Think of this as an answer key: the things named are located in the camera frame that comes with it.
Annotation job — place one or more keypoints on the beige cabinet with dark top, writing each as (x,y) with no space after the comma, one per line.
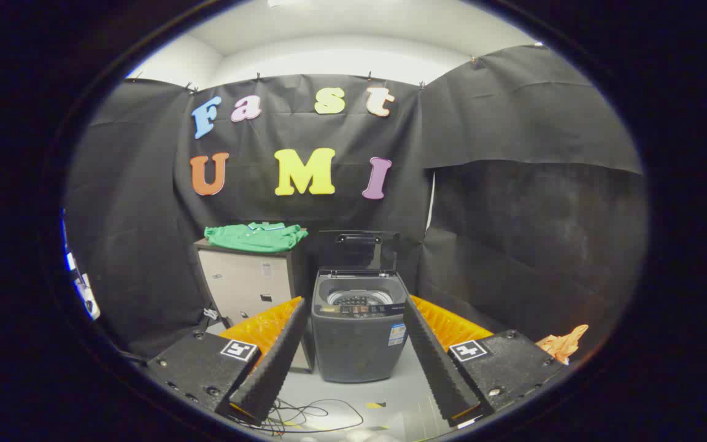
(243,282)

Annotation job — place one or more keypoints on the blue and white object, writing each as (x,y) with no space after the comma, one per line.
(86,294)

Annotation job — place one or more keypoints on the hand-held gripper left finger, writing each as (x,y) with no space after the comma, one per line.
(274,362)

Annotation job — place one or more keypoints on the grey washing machine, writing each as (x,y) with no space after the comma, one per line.
(356,344)

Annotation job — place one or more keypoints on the green polo shirt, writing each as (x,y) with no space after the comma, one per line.
(255,237)

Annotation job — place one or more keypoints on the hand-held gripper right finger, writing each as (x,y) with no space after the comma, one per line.
(436,362)

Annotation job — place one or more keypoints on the transparent washing machine lid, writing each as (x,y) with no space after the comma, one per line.
(359,252)

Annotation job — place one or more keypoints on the orange cloth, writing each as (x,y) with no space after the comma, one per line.
(559,345)

